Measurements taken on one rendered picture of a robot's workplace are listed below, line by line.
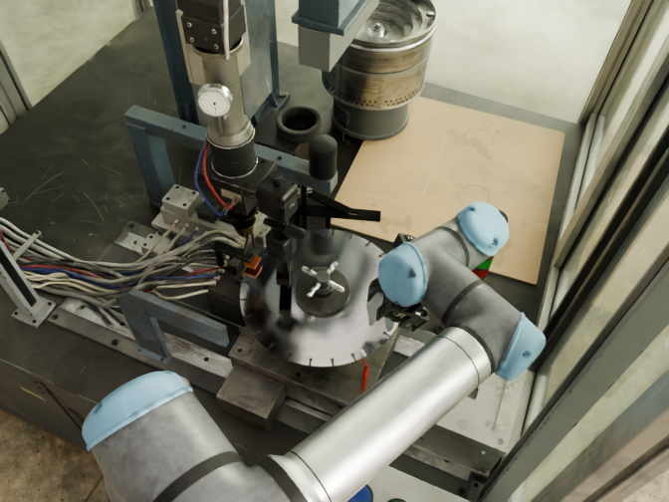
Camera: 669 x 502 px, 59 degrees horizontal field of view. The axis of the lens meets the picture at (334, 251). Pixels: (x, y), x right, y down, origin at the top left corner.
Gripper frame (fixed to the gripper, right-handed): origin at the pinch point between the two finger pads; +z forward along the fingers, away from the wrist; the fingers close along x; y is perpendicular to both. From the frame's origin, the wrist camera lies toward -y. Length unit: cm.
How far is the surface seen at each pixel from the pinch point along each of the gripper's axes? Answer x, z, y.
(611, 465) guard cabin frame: 6, -44, 35
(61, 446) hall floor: -48, 130, 8
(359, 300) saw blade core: 0.2, 7.3, -5.3
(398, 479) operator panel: 10.0, 6.2, 27.4
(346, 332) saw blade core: -1.8, 7.6, 2.2
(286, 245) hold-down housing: -19.4, -3.3, -5.2
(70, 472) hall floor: -42, 127, 16
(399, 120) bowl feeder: 14, 23, -77
